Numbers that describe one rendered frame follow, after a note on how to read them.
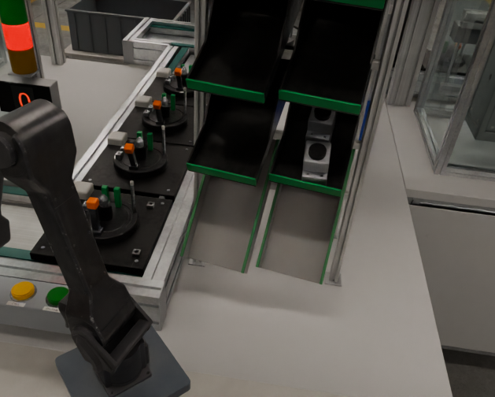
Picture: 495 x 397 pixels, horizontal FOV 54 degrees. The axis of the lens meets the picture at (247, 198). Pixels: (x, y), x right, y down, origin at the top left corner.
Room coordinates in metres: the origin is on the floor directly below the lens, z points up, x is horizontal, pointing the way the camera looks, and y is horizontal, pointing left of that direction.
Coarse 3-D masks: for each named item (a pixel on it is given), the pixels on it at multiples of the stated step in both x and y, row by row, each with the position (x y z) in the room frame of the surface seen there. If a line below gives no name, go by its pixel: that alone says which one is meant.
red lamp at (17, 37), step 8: (24, 24) 0.96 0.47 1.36; (8, 32) 0.94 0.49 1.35; (16, 32) 0.94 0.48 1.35; (24, 32) 0.95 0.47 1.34; (8, 40) 0.94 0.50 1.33; (16, 40) 0.94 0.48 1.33; (24, 40) 0.95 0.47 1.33; (8, 48) 0.94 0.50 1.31; (16, 48) 0.94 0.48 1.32; (24, 48) 0.95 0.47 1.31
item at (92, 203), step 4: (88, 200) 0.78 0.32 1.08; (92, 200) 0.78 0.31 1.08; (96, 200) 0.78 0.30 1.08; (100, 200) 0.80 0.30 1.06; (88, 204) 0.77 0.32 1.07; (92, 204) 0.77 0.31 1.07; (96, 204) 0.77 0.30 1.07; (88, 208) 0.77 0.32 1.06; (92, 208) 0.77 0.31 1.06; (96, 208) 0.77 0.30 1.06; (92, 212) 0.77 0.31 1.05; (96, 212) 0.77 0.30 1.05; (92, 216) 0.77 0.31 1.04; (96, 216) 0.77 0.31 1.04; (92, 220) 0.77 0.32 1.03; (96, 220) 0.77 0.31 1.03; (92, 224) 0.77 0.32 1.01; (96, 224) 0.77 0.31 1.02; (92, 228) 0.77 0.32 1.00; (96, 228) 0.77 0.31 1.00
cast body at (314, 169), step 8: (312, 144) 0.73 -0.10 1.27; (320, 144) 0.73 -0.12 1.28; (328, 144) 0.74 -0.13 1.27; (312, 152) 0.72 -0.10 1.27; (320, 152) 0.72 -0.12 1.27; (328, 152) 0.73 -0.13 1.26; (304, 160) 0.71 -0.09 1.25; (312, 160) 0.71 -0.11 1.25; (320, 160) 0.71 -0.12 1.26; (328, 160) 0.71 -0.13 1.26; (304, 168) 0.72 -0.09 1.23; (312, 168) 0.72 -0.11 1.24; (320, 168) 0.71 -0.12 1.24; (304, 176) 0.71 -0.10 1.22; (312, 176) 0.71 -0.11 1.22; (320, 176) 0.72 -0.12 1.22; (320, 184) 0.72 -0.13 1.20
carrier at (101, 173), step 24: (120, 144) 1.17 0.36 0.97; (144, 144) 1.09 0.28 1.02; (168, 144) 1.20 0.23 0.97; (96, 168) 1.05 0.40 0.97; (120, 168) 1.03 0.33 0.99; (144, 168) 1.04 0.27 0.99; (168, 168) 1.08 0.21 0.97; (120, 192) 0.97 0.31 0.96; (144, 192) 0.96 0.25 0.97; (168, 192) 0.97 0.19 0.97
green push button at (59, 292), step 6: (54, 288) 0.63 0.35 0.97; (60, 288) 0.63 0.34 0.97; (66, 288) 0.63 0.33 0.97; (48, 294) 0.61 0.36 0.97; (54, 294) 0.62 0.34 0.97; (60, 294) 0.62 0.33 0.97; (66, 294) 0.62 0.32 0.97; (48, 300) 0.60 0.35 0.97; (54, 300) 0.60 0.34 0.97; (60, 300) 0.60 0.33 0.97
